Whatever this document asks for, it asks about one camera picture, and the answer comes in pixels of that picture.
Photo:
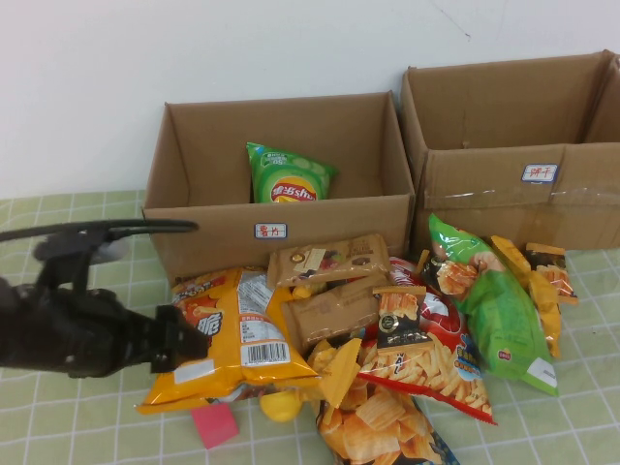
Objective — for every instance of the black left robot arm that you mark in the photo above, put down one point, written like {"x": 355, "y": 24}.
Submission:
{"x": 12, "y": 329}

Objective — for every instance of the pink foam cube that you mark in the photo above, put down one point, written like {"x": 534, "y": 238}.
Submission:
{"x": 215, "y": 426}

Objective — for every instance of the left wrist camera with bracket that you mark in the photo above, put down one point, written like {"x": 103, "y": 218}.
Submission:
{"x": 72, "y": 247}

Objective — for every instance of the small yellow snack pack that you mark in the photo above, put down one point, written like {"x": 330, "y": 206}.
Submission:
{"x": 302, "y": 292}
{"x": 339, "y": 373}
{"x": 545, "y": 312}
{"x": 508, "y": 257}

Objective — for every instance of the plain cardboard box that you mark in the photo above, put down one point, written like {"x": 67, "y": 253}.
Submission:
{"x": 610, "y": 111}

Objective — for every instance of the plain brown biscuit pack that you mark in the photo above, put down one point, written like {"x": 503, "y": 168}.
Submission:
{"x": 329, "y": 315}

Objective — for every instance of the cardboard box with clear tape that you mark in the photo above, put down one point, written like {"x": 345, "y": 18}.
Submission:
{"x": 484, "y": 194}

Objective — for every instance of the cardboard box with printed base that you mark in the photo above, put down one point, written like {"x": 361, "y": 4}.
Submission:
{"x": 218, "y": 247}

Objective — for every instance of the brown biscuit pack with picture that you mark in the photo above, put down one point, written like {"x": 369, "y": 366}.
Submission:
{"x": 329, "y": 261}

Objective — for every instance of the red shrimp stick bag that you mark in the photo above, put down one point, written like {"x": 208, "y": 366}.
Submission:
{"x": 436, "y": 373}

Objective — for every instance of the white label with red writing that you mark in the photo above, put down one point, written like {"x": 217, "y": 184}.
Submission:
{"x": 271, "y": 231}
{"x": 539, "y": 173}

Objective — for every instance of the small black orange snack pack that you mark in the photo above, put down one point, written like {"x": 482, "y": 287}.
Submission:
{"x": 552, "y": 271}
{"x": 399, "y": 319}
{"x": 450, "y": 281}

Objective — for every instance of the long green chips bag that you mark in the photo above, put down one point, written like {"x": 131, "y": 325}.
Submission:
{"x": 504, "y": 319}

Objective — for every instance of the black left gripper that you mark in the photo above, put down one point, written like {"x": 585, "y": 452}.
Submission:
{"x": 87, "y": 334}

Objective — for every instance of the green Lay's chips bag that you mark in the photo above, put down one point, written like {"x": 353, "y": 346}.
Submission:
{"x": 286, "y": 174}

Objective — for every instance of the orange chip bag bottom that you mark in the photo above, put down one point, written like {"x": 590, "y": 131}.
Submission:
{"x": 378, "y": 426}

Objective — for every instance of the yellow rubber duck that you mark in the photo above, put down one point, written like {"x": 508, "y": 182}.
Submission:
{"x": 278, "y": 407}

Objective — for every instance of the green checked tablecloth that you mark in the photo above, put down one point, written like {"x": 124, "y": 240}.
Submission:
{"x": 72, "y": 426}

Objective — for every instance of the large yellow chips bag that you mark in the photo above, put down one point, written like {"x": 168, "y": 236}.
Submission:
{"x": 242, "y": 339}

